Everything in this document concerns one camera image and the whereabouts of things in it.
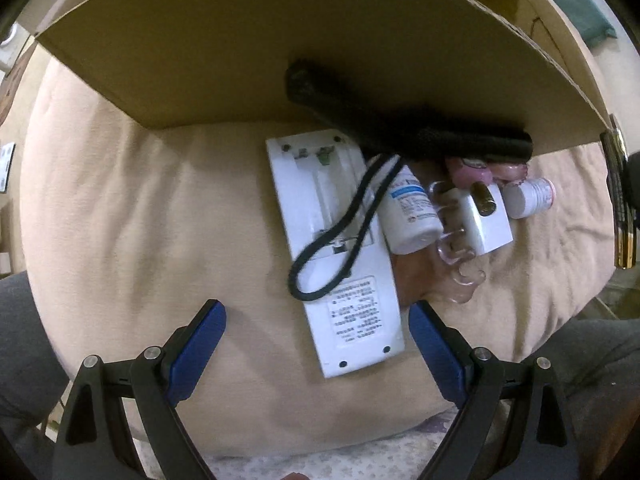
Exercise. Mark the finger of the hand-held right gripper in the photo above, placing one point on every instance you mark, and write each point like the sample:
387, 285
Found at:
617, 195

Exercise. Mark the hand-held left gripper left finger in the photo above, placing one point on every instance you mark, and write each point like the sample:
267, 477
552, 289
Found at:
195, 355

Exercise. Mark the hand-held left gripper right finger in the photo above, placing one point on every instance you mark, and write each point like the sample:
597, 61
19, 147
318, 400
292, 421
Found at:
435, 355

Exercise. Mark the clear pink hair claw clip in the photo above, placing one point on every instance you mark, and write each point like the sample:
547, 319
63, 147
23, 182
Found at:
462, 287

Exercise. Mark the white battery charger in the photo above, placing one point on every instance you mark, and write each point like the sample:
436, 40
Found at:
360, 330

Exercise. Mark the white plug adapter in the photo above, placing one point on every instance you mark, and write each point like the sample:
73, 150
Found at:
492, 232

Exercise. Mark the white blue-label medicine bottle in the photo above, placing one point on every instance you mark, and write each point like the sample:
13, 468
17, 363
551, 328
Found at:
410, 215

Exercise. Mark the pink perfume bottle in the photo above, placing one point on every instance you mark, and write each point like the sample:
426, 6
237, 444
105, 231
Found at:
470, 172

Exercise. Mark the black folding umbrella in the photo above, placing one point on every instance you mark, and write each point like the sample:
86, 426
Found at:
400, 130

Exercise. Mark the brown cardboard box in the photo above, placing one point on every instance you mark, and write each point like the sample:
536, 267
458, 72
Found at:
250, 60

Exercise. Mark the small white pink-label bottle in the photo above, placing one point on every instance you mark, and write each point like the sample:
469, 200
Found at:
530, 197

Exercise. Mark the pale pink oblong case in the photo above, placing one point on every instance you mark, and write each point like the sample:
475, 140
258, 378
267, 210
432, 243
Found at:
512, 172

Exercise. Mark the floral bed sheet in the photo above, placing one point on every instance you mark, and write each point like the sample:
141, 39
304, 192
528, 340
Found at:
300, 465

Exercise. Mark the person's right leg grey trousers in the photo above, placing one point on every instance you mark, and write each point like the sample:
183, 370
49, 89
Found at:
600, 385

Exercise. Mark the person's leg grey trousers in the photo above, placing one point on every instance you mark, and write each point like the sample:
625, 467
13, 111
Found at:
600, 385
25, 350

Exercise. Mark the person's left leg grey trousers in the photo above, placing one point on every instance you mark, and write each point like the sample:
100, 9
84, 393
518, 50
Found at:
25, 350

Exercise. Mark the teal cloth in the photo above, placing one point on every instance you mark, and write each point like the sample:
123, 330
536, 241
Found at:
575, 0

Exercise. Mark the white printed card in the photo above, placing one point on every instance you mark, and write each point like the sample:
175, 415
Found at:
7, 167

